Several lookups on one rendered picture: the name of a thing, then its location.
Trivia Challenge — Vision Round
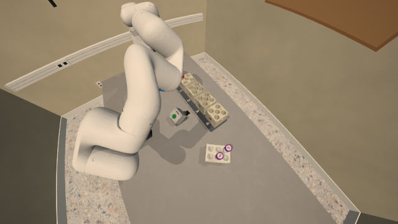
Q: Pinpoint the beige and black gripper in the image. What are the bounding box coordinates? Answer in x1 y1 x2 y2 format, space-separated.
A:
132 35 152 50

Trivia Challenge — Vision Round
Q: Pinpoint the beige bucket adapter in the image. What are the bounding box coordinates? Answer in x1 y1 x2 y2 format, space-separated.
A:
186 82 206 104
195 91 216 115
205 102 229 128
180 73 197 94

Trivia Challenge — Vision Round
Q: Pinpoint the beige tube rack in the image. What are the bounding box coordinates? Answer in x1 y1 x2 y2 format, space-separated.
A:
205 144 230 164

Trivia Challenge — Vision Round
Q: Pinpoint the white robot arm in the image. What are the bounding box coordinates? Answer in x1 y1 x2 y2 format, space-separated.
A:
72 2 184 180

